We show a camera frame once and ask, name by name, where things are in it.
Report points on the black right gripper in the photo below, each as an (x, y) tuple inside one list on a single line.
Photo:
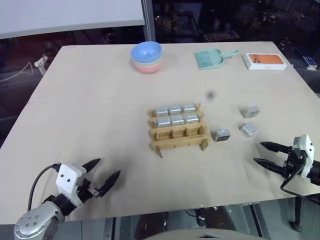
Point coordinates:
[(292, 165)]

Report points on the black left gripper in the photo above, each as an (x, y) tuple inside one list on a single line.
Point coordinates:
[(85, 191)]

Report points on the wooden rack with metal blocks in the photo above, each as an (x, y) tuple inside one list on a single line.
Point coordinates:
[(175, 142)]

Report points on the white orange phone box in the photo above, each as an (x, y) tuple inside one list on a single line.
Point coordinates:
[(266, 61)]

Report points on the small blue white box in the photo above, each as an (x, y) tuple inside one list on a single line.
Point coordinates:
[(310, 62)]

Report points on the black table leg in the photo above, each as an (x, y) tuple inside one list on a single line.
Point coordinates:
[(299, 212)]

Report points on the teal plastic dustpan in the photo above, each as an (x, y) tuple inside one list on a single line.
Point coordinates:
[(217, 58)]

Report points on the pink plastic bowl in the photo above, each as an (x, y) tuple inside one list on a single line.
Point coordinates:
[(147, 68)]

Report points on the white clamp fixture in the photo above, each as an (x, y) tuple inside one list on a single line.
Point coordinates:
[(42, 62)]

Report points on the green plastic bowl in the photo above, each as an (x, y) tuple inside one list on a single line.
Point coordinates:
[(160, 60)]

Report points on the blue plastic bowl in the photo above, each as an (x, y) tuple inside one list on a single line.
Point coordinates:
[(146, 51)]

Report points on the grey window pillar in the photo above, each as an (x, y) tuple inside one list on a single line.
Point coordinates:
[(148, 20)]

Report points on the white projection screen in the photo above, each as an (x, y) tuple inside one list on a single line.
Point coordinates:
[(62, 15)]

